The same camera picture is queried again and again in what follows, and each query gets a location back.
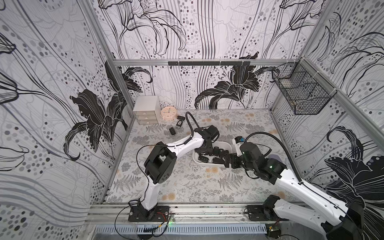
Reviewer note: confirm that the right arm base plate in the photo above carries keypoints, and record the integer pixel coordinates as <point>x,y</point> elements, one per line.
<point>258,213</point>

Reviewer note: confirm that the black key silver trim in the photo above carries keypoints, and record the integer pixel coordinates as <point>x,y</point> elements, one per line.
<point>179,124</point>

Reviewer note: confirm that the white rectangular storage box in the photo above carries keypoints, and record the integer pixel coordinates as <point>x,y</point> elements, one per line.
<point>221,145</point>

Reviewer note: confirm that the grey oval pad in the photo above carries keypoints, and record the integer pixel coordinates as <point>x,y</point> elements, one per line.
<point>276,157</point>

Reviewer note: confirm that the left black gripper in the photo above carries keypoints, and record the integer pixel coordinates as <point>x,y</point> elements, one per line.
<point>208,146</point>

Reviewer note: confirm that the white mini drawer cabinet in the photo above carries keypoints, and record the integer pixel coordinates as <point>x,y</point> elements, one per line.
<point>147,110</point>

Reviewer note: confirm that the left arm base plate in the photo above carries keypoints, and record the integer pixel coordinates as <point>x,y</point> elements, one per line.
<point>156,214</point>

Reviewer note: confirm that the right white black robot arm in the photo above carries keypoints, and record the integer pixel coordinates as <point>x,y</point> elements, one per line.
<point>333,218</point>

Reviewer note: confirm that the white slotted cable duct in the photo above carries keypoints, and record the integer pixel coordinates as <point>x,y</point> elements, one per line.
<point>184,229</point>

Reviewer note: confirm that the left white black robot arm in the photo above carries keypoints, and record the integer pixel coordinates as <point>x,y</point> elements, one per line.
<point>159,165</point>

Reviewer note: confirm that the peach round alarm clock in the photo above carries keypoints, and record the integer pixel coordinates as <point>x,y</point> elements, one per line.
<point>169,113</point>

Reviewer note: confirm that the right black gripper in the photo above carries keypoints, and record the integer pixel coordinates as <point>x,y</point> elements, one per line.
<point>229,160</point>

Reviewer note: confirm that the black wire wall basket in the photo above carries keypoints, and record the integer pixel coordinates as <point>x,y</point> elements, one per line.
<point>300,85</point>

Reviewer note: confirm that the black flip key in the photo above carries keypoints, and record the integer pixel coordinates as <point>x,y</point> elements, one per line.
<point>172,131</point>

